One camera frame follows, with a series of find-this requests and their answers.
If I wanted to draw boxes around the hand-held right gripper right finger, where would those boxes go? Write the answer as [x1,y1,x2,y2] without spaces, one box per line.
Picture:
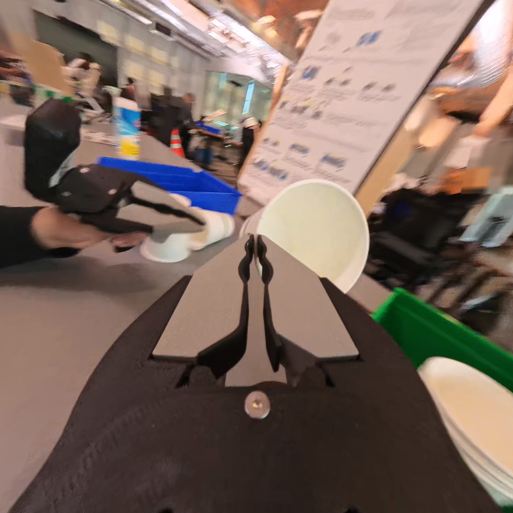
[256,234,359,381]

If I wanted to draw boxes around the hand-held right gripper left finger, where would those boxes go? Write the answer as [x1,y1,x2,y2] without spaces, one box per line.
[152,234,255,379]

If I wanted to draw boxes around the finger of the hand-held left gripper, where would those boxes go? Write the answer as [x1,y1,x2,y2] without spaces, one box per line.
[150,222,209,244]
[127,181,207,226]

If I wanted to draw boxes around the blue plastic bin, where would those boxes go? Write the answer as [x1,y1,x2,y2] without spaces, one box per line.
[97,156,242,215]

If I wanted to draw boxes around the green plastic bin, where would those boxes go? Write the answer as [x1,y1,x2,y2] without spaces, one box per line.
[372,288,513,510]

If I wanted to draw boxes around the person's left hand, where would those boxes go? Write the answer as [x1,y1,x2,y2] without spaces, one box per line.
[31,205,150,253]

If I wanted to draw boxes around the white wipes canister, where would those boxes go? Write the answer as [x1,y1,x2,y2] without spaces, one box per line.
[113,98,142,160]

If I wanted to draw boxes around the black office chair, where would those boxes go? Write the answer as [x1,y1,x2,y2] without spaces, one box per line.
[367,186,453,277]

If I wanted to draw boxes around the instruction sheet on stand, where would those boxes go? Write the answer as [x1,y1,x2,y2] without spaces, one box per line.
[236,0,498,217]

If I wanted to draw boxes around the printed instruction sheet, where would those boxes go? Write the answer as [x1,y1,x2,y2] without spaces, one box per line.
[240,0,487,205]

